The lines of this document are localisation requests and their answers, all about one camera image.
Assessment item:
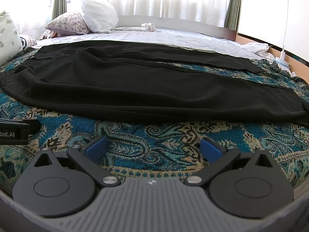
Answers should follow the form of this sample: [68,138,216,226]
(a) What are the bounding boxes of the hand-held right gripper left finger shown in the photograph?
[32,135,121,188]

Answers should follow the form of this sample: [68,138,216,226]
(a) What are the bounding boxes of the grey headboard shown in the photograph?
[118,15,238,41]

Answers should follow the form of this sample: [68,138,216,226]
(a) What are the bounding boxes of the rolled white cloth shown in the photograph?
[113,22,156,32]

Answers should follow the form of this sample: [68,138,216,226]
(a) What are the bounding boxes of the red leaf-print pillow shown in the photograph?
[39,30,59,40]

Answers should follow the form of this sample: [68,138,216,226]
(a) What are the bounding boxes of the teal paisley blanket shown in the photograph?
[0,44,309,199]

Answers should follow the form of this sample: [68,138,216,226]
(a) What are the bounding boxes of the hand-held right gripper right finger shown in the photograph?
[185,137,275,188]

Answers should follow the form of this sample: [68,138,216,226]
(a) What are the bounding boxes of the green curtain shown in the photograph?
[224,0,242,31]
[51,0,67,21]

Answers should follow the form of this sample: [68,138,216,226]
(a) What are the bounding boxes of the white bed sheet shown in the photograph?
[31,26,266,61]

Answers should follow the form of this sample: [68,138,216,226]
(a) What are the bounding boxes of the crumpled white cloth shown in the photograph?
[239,42,276,60]

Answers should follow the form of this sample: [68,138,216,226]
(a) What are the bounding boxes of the white pillow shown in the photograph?
[80,0,119,34]

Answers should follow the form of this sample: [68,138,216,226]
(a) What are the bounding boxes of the purple floral pillow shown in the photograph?
[45,12,91,36]

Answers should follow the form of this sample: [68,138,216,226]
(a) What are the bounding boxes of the striped cloth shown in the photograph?
[19,34,38,49]

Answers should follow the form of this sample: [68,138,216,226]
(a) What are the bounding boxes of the white green-flowered cushion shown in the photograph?
[0,11,23,67]

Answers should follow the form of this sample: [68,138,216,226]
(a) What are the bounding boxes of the black pants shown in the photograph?
[0,39,309,124]

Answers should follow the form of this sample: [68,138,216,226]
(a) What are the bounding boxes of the white sheer curtain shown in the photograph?
[64,0,232,28]

